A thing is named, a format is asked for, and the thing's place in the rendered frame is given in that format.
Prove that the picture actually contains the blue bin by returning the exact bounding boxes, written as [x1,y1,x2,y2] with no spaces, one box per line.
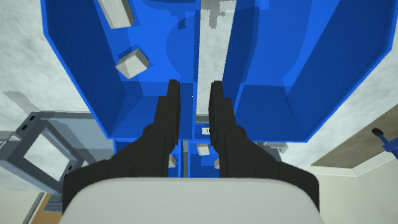
[113,139,184,178]
[40,0,201,141]
[222,0,398,143]
[188,123,220,178]

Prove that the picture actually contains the dark grey shelf rack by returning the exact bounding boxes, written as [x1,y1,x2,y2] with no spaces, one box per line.
[0,112,288,212]

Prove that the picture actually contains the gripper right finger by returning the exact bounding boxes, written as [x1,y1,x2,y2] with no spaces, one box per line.
[208,80,320,213]

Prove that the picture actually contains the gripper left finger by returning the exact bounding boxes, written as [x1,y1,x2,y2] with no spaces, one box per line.
[62,79,181,216]

